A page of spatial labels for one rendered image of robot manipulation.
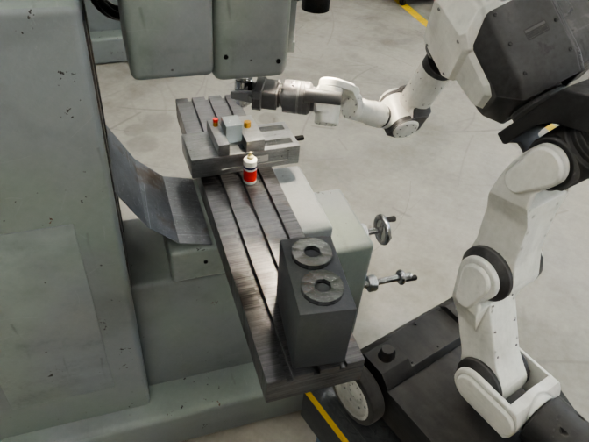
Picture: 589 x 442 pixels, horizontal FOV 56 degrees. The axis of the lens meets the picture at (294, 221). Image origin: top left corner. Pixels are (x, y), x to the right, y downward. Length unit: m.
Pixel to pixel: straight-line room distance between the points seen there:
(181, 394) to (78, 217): 0.89
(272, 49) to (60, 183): 0.58
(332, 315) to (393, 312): 1.50
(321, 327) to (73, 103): 0.68
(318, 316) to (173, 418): 1.02
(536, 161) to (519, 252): 0.25
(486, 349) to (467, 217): 1.77
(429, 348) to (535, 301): 1.24
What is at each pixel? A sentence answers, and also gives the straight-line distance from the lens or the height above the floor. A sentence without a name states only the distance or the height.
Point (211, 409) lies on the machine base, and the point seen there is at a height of 0.18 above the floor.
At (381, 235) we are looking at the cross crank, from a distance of 2.07.
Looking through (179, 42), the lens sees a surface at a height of 1.43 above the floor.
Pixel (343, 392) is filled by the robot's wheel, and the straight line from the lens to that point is 1.80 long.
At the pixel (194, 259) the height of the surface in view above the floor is 0.80.
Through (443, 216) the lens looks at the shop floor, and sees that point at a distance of 3.21.
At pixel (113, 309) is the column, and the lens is 1.64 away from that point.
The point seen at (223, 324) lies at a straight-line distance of 1.90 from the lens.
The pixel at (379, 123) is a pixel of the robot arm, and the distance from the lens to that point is 1.61.
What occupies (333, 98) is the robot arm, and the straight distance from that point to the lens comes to 1.44.
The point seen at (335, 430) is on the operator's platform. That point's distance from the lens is 1.81.
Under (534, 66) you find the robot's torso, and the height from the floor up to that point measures 1.52.
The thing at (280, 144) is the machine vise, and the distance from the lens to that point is 1.76.
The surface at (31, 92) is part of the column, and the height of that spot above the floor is 1.40.
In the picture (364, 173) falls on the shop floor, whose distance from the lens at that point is 3.39.
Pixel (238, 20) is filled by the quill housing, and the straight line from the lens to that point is 1.33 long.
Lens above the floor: 1.96
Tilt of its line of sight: 41 degrees down
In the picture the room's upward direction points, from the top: 6 degrees clockwise
